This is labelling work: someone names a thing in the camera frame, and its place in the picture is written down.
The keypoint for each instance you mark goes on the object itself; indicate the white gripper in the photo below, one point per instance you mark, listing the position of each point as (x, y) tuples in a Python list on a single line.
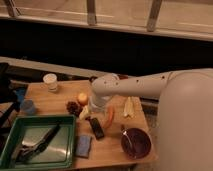
[(96, 104)]

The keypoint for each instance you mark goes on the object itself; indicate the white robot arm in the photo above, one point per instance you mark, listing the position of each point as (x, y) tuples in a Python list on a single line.
[(185, 113)]

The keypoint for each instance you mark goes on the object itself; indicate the blue sponge near tray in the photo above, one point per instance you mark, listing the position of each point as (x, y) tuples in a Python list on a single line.
[(83, 146)]

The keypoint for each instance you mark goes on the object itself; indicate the green plastic tray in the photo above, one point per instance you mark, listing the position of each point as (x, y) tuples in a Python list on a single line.
[(28, 131)]

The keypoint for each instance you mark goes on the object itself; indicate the black pliers in tray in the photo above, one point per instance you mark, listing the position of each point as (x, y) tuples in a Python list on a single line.
[(23, 153)]

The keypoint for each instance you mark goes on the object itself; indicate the brown pine cone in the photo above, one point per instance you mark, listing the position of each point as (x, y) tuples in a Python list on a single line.
[(74, 108)]

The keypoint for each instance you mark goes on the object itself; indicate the yellow round fruit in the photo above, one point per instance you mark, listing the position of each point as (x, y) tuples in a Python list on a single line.
[(82, 98)]

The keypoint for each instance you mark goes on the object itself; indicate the wooden table board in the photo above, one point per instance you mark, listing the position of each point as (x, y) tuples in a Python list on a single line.
[(105, 152)]

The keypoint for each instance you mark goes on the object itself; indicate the red chili pepper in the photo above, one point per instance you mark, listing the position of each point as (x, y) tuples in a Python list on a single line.
[(110, 117)]

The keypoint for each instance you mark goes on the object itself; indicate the spoon in purple bowl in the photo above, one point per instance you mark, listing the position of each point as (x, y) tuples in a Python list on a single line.
[(125, 141)]

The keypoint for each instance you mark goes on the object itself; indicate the white paper cup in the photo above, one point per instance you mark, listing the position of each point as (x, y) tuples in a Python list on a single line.
[(51, 81)]

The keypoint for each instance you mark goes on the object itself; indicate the blue plastic cup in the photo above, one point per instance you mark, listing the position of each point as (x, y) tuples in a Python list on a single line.
[(28, 107)]

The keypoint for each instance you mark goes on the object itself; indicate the purple bowl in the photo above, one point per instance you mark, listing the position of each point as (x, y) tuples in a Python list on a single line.
[(141, 143)]

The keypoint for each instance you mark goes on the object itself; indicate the black chair at left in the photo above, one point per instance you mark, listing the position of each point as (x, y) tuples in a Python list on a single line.
[(7, 94)]

